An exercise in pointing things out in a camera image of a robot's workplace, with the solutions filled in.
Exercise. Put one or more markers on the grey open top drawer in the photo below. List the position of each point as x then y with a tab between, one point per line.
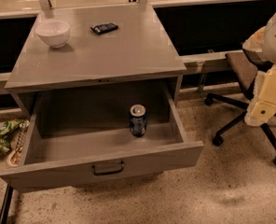
72	129

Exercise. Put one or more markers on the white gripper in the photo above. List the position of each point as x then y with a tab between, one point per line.
262	108

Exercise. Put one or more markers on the black office chair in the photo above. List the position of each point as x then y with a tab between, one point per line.
245	65

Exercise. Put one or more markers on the tan patterned snack bag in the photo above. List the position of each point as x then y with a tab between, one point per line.
13	158

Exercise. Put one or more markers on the black metal leg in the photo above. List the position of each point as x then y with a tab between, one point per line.
6	205

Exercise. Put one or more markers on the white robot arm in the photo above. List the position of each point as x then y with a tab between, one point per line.
269	42

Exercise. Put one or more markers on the blue pepsi can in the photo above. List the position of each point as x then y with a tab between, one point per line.
137	117

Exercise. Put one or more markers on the black snack bar wrapper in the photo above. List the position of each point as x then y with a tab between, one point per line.
104	28

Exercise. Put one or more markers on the white ceramic bowl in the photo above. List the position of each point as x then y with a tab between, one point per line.
54	33

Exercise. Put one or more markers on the green chip bag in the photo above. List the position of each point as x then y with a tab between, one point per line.
8	128

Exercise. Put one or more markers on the black drawer handle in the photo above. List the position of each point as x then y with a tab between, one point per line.
103	169

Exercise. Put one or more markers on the grey cabinet counter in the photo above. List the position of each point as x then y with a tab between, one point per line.
139	49

